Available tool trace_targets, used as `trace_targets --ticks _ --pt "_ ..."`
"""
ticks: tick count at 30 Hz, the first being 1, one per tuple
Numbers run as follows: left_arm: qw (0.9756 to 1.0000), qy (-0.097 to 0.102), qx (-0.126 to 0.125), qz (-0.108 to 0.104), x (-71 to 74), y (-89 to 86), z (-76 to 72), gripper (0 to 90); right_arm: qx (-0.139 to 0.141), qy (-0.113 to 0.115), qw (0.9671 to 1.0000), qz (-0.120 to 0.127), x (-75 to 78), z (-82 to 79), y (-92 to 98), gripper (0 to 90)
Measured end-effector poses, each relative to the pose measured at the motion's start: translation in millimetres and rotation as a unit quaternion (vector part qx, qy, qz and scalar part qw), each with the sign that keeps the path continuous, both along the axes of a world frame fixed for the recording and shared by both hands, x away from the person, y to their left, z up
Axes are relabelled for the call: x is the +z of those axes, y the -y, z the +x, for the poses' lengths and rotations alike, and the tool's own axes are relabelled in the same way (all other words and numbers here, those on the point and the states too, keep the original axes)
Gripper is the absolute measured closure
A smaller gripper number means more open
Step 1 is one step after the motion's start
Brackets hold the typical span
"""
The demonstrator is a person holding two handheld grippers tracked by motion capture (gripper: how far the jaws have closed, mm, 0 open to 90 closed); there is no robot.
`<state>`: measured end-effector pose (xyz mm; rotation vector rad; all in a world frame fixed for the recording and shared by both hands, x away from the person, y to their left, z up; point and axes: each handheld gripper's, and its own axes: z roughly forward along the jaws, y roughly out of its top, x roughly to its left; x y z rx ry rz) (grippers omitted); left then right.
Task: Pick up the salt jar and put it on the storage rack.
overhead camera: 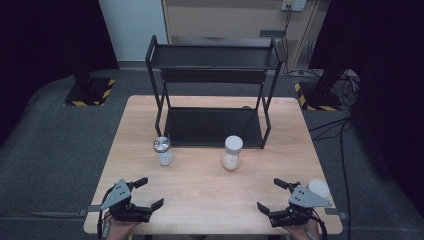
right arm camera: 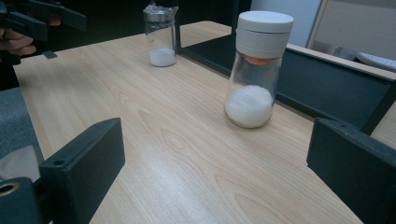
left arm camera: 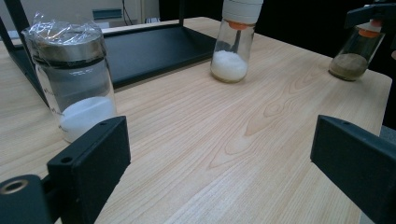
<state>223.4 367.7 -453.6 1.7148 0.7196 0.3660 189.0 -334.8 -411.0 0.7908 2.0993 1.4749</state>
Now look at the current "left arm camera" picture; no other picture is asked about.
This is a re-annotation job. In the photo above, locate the glass jar with silver lid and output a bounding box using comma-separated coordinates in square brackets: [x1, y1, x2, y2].
[21, 12, 119, 144]

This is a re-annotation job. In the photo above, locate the white-capped glass bottle brown powder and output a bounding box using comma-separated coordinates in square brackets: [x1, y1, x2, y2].
[328, 21, 387, 82]

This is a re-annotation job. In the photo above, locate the white-capped glass bottle white powder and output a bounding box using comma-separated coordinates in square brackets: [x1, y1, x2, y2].
[210, 0, 264, 84]

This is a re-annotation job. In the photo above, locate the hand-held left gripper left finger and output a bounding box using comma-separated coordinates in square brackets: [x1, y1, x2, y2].
[46, 115, 132, 224]

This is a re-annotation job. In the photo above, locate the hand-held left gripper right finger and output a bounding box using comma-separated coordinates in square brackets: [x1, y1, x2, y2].
[310, 114, 396, 224]

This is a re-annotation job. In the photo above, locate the black metal shelf rack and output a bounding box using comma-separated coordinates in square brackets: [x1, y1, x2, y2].
[0, 0, 218, 106]

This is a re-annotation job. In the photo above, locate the black wall outlet cable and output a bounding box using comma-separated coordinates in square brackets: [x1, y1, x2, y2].
[121, 0, 131, 25]

